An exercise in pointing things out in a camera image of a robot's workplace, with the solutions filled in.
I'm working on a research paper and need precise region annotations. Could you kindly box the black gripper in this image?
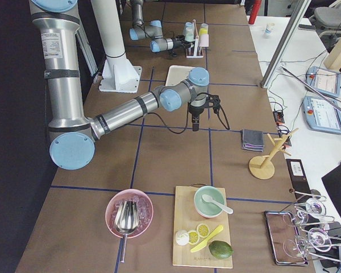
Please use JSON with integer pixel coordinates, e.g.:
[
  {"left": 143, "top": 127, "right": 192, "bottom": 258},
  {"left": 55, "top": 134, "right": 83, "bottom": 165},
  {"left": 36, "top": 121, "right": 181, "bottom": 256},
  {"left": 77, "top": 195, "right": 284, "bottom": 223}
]
[
  {"left": 188, "top": 101, "right": 205, "bottom": 131},
  {"left": 172, "top": 36, "right": 191, "bottom": 49}
]

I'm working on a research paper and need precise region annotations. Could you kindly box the green cup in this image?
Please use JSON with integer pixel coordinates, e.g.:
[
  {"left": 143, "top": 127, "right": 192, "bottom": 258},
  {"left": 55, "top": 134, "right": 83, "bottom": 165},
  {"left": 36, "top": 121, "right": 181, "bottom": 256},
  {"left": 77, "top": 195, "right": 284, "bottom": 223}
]
[{"left": 185, "top": 31, "right": 194, "bottom": 43}]

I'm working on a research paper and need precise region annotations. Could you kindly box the beige rabbit tray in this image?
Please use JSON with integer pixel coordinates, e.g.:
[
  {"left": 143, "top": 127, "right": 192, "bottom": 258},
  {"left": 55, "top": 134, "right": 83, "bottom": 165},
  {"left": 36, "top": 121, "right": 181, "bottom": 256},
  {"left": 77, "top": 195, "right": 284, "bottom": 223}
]
[{"left": 165, "top": 65, "right": 194, "bottom": 86}]

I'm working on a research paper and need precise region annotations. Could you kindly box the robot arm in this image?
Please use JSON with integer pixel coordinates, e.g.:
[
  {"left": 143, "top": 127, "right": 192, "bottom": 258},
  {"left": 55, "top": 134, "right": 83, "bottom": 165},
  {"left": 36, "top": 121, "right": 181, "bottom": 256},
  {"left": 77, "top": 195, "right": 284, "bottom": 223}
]
[
  {"left": 29, "top": 1, "right": 209, "bottom": 170},
  {"left": 129, "top": 0, "right": 192, "bottom": 54}
]

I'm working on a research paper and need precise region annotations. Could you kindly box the blue cup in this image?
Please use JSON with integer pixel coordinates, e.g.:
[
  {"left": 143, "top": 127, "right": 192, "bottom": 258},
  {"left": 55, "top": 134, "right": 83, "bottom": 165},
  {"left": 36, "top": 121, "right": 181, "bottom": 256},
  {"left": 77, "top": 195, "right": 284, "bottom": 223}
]
[{"left": 185, "top": 22, "right": 193, "bottom": 28}]

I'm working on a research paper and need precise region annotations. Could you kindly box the pink cup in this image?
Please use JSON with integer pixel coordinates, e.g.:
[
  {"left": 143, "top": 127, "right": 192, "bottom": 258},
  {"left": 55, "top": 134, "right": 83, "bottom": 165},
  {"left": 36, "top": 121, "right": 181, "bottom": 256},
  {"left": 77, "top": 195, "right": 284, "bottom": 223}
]
[{"left": 198, "top": 34, "right": 209, "bottom": 47}]

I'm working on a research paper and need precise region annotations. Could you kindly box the yellow cup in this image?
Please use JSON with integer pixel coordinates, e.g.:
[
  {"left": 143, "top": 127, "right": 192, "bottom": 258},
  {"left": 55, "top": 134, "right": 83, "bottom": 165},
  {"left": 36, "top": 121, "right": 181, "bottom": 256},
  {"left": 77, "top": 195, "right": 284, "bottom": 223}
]
[{"left": 198, "top": 23, "right": 209, "bottom": 36}]

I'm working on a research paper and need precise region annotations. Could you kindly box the paper cup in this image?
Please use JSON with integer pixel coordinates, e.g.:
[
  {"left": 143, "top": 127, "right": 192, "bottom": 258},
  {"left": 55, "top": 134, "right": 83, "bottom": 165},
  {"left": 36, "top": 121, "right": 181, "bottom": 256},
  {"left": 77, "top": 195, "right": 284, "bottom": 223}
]
[{"left": 264, "top": 22, "right": 275, "bottom": 38}]

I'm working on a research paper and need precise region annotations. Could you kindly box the grey folded cloth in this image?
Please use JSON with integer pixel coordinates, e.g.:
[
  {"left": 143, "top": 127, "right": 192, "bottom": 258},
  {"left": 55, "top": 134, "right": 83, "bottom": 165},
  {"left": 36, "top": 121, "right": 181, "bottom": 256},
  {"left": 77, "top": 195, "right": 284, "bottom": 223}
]
[{"left": 241, "top": 129, "right": 264, "bottom": 152}]

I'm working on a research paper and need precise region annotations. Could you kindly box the white spoon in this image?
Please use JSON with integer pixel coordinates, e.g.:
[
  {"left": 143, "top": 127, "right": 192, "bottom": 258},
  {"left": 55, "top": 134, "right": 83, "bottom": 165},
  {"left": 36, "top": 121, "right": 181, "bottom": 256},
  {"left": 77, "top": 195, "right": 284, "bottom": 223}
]
[{"left": 202, "top": 194, "right": 234, "bottom": 214}]

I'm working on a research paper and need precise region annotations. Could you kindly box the wooden mug tree stand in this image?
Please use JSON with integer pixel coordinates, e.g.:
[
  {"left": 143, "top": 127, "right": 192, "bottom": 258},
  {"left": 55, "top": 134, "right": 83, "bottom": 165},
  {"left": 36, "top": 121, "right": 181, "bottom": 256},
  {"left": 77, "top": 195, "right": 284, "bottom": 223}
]
[{"left": 248, "top": 128, "right": 298, "bottom": 180}]

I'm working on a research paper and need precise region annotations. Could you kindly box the green bowl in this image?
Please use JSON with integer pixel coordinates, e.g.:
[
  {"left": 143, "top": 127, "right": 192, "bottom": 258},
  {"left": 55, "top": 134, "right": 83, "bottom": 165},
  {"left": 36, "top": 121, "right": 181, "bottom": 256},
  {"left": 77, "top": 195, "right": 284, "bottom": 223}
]
[{"left": 194, "top": 185, "right": 226, "bottom": 218}]

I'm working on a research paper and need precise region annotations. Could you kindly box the red bottle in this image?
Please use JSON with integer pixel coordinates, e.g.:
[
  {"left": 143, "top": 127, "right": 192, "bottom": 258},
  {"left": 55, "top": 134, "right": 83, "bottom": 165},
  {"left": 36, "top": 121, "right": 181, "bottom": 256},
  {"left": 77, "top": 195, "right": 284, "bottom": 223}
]
[{"left": 248, "top": 0, "right": 262, "bottom": 25}]

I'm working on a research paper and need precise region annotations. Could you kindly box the pink bowl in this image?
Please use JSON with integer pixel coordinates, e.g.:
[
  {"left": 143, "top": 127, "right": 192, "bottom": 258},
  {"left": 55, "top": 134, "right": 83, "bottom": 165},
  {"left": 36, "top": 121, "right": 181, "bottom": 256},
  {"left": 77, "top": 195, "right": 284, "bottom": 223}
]
[{"left": 105, "top": 189, "right": 153, "bottom": 239}]

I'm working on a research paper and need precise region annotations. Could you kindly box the lemon slice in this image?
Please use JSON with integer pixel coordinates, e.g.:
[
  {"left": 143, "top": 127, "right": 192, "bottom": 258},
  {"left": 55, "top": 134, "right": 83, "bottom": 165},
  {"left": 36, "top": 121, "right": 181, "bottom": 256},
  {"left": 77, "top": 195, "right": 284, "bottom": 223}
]
[{"left": 196, "top": 223, "right": 210, "bottom": 238}]

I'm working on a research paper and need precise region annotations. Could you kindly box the black box with label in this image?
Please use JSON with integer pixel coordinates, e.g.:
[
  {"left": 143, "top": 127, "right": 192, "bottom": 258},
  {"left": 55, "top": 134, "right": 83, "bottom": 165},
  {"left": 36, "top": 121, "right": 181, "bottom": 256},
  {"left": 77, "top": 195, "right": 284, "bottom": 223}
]
[{"left": 286, "top": 159, "right": 310, "bottom": 193}]

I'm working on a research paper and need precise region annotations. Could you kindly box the metal scoop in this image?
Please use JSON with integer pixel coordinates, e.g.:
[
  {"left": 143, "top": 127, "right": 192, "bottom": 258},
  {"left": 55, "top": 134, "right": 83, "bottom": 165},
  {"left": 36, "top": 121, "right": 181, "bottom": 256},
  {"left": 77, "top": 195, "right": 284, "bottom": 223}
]
[{"left": 114, "top": 201, "right": 139, "bottom": 263}]

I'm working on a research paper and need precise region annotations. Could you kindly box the lemon slice two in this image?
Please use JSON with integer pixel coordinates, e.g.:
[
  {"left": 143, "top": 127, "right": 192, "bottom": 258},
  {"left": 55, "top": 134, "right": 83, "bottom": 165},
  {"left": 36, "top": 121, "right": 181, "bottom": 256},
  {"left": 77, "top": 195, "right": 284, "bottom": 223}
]
[{"left": 188, "top": 230, "right": 200, "bottom": 245}]

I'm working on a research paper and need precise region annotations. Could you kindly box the wooden cutting board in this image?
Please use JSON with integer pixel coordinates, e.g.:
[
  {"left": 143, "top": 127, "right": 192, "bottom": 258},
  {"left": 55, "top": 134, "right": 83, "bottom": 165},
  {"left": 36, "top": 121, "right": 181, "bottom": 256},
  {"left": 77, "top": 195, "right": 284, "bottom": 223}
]
[{"left": 173, "top": 186, "right": 233, "bottom": 268}]

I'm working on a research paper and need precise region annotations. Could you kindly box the teach pendant near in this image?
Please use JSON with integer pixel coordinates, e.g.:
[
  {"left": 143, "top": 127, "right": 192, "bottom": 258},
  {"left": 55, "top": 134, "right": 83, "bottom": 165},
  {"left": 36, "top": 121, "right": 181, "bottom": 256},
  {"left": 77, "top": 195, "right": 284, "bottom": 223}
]
[{"left": 303, "top": 96, "right": 341, "bottom": 135}]

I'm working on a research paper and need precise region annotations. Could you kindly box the teach pendant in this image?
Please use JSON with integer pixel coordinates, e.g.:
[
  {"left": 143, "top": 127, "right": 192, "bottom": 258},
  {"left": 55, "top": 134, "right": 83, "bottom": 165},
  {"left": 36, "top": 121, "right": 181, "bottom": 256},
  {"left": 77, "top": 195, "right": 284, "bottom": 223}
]
[
  {"left": 306, "top": 66, "right": 341, "bottom": 98},
  {"left": 303, "top": 96, "right": 341, "bottom": 135}
]

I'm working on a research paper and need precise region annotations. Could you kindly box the yellow plastic knife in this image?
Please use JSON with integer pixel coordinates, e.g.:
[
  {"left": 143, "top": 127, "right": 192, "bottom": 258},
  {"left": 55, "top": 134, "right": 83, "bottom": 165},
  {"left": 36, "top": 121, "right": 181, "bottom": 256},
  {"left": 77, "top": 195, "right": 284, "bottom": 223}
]
[{"left": 190, "top": 225, "right": 224, "bottom": 253}]

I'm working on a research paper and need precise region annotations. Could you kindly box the avocado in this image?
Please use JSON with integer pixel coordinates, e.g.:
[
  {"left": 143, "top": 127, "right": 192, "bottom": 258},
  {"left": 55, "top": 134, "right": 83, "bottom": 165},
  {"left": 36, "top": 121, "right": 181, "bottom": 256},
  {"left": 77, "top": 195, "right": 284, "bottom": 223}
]
[{"left": 209, "top": 241, "right": 234, "bottom": 259}]

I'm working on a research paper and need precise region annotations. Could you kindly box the teach pendant far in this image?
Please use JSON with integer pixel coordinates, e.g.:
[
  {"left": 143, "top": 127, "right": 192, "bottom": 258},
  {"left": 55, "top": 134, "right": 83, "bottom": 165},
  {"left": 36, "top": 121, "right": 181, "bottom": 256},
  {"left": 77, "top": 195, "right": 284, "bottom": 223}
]
[{"left": 306, "top": 66, "right": 341, "bottom": 98}]

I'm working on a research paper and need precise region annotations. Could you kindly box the green tipped metal stand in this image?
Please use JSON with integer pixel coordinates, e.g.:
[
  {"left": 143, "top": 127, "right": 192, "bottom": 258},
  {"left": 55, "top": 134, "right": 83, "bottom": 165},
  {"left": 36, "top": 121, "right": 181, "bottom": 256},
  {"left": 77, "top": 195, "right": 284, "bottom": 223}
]
[{"left": 281, "top": 67, "right": 341, "bottom": 112}]

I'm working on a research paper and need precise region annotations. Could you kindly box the grey office chair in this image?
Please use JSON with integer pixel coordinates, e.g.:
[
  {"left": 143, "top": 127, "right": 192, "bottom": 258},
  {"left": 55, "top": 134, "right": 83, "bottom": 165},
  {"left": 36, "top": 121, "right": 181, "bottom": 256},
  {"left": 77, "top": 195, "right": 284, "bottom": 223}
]
[{"left": 314, "top": 7, "right": 341, "bottom": 38}]

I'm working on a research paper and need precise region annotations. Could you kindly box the wine glass two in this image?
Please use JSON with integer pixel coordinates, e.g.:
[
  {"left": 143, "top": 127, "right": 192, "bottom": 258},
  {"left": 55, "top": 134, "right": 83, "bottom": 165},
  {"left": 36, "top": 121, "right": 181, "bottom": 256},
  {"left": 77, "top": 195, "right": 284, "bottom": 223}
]
[{"left": 282, "top": 227, "right": 341, "bottom": 258}]

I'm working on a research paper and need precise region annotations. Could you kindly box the white wire cup rack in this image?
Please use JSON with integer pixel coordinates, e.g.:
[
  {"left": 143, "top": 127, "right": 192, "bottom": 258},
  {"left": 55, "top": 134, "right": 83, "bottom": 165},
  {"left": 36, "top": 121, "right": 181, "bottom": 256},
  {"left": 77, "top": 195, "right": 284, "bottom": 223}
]
[{"left": 185, "top": 19, "right": 204, "bottom": 59}]

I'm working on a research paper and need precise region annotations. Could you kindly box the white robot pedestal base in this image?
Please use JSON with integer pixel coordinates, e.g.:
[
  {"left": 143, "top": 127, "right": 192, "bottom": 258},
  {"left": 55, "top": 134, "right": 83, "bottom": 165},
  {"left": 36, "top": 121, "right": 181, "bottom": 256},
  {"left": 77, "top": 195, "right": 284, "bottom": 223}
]
[{"left": 91, "top": 0, "right": 142, "bottom": 93}]

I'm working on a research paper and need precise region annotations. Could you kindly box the aluminium frame post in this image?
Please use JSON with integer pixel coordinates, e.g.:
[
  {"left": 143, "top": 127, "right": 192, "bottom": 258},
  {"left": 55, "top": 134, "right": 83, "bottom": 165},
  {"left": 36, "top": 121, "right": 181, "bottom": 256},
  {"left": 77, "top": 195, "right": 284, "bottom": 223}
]
[{"left": 260, "top": 0, "right": 311, "bottom": 89}]

